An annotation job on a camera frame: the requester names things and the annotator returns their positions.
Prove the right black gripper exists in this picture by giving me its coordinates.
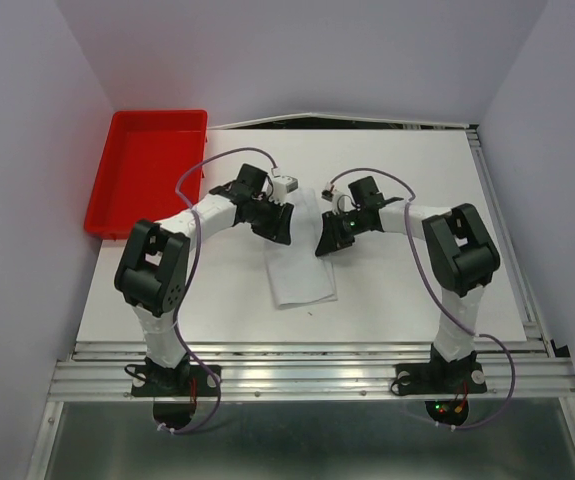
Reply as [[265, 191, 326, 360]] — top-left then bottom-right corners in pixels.
[[313, 207, 366, 256]]

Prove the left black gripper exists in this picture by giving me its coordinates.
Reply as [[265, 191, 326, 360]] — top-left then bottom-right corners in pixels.
[[248, 194, 294, 246]]

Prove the white fabric skirt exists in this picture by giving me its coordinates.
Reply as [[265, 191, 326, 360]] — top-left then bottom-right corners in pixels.
[[264, 188, 338, 309]]

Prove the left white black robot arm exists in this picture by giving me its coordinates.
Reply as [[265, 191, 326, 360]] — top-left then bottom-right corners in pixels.
[[114, 164, 298, 395]]

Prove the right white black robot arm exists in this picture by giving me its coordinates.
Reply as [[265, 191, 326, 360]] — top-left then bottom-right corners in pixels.
[[315, 175, 501, 396]]

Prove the red plastic tray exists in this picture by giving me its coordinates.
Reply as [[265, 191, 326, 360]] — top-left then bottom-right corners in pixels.
[[84, 110, 208, 240]]

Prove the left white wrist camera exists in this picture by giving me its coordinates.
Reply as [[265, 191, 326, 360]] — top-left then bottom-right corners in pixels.
[[269, 168, 299, 205]]

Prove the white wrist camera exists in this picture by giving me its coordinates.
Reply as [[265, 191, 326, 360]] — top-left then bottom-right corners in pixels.
[[321, 183, 348, 214], [269, 168, 299, 205]]

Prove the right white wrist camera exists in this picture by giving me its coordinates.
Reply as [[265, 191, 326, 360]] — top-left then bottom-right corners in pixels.
[[321, 183, 348, 214]]

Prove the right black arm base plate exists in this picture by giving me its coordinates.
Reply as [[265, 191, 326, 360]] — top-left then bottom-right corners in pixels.
[[390, 362, 488, 396]]

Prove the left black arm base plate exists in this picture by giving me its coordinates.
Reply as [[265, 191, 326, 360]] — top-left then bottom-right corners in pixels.
[[125, 364, 218, 399]]

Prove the aluminium front rail frame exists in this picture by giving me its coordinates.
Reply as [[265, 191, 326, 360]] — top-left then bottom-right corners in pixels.
[[48, 340, 575, 402]]

